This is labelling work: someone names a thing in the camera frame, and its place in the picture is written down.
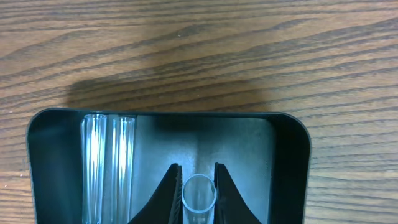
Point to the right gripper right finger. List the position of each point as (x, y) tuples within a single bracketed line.
[(233, 205)]

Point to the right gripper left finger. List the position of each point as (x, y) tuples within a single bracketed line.
[(161, 205)]

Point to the clear test tube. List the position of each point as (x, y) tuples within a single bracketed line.
[(124, 168), (199, 196), (93, 168)]

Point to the black tray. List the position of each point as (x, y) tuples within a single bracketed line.
[(242, 146)]

